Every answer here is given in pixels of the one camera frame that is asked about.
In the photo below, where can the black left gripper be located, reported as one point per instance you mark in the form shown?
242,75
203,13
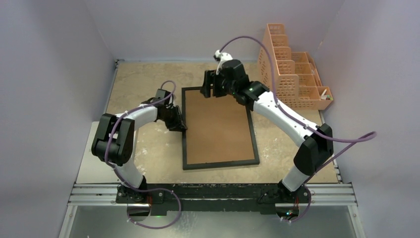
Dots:
178,125

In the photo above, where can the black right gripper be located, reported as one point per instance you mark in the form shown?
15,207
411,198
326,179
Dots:
212,84

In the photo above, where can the black picture frame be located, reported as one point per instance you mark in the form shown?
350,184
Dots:
220,166

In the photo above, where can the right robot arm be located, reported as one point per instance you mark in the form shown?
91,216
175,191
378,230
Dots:
314,149

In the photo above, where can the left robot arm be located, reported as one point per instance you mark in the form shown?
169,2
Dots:
114,139

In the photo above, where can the orange plastic organizer basket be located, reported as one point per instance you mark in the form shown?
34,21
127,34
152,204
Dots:
294,74

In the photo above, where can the small items in organizer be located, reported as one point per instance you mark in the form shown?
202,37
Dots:
325,95

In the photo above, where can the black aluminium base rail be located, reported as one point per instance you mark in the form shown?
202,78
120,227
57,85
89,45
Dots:
264,198

